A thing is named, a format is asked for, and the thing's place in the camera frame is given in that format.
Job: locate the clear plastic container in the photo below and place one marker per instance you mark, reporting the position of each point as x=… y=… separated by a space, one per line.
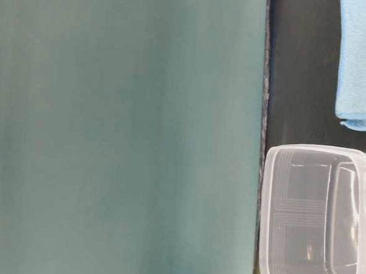
x=313 y=211

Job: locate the folded blue towel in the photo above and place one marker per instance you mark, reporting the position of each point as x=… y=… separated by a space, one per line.
x=351 y=89

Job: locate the green backdrop curtain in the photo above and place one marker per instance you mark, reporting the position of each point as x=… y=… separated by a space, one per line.
x=129 y=135

